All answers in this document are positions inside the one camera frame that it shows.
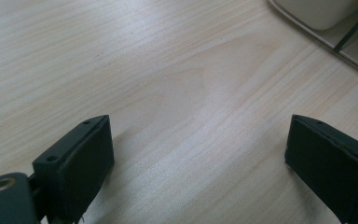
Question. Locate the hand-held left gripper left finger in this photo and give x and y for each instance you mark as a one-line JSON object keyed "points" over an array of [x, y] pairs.
{"points": [[80, 168]]}

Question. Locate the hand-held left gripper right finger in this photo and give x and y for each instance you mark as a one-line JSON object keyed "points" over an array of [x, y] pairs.
{"points": [[329, 161]]}

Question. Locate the beige divided tray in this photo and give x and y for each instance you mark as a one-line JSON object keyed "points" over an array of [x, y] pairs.
{"points": [[355, 53]]}

